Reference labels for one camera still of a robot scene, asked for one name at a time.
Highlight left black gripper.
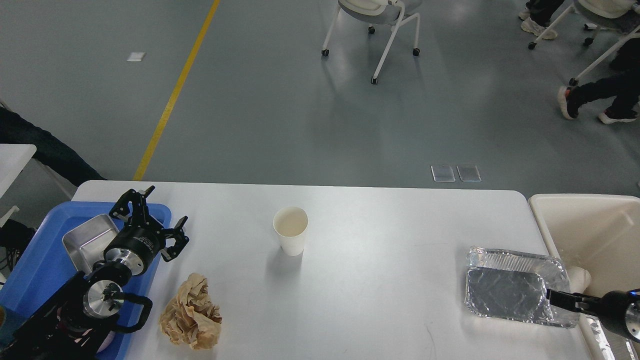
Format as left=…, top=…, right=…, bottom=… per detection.
left=103, top=186, right=190, bottom=277

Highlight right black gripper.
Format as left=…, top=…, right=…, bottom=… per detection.
left=546, top=289, right=633, bottom=338

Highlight stainless steel rectangular container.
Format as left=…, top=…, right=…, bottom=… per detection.
left=62, top=214, right=119, bottom=275

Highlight aluminium foil tray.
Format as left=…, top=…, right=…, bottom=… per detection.
left=465, top=247, right=579, bottom=329

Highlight pink mug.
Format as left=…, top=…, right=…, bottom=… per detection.
left=57, top=306, right=114, bottom=355

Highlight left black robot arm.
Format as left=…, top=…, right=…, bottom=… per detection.
left=1, top=186, right=189, bottom=360

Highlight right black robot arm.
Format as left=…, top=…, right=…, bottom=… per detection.
left=545, top=289, right=640, bottom=343

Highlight beige plastic bin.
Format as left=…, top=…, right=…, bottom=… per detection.
left=528, top=193, right=640, bottom=360

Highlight crumpled brown paper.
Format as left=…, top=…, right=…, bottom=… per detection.
left=158, top=272, right=223, bottom=351

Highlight blue plastic tray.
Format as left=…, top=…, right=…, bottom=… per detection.
left=0, top=202, right=172, bottom=360

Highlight person in dark jeans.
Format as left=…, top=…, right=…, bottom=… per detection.
left=0, top=104, right=106, bottom=187

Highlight white paper cup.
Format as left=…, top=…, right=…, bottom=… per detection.
left=272, top=206, right=309, bottom=256

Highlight white floor label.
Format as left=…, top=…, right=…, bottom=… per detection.
left=126, top=52, right=146, bottom=63

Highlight floor outlet cover right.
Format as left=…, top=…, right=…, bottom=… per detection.
left=456, top=164, right=482, bottom=182

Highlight floor outlet cover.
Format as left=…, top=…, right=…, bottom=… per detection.
left=456, top=164, right=482, bottom=182
left=430, top=165, right=457, bottom=183

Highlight floor outlet cover left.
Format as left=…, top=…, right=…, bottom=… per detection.
left=430, top=165, right=457, bottom=183

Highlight walking person's legs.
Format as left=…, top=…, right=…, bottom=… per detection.
left=557, top=49, right=640, bottom=125

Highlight seated person's feet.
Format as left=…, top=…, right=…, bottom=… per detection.
left=518, top=0, right=565, bottom=36

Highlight white chair right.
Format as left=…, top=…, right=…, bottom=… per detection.
left=527, top=0, right=639, bottom=87

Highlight white chair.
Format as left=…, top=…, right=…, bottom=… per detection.
left=527, top=0, right=639, bottom=87
left=321, top=0, right=422, bottom=85

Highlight white chair centre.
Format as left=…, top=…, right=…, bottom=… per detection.
left=321, top=0, right=422, bottom=85

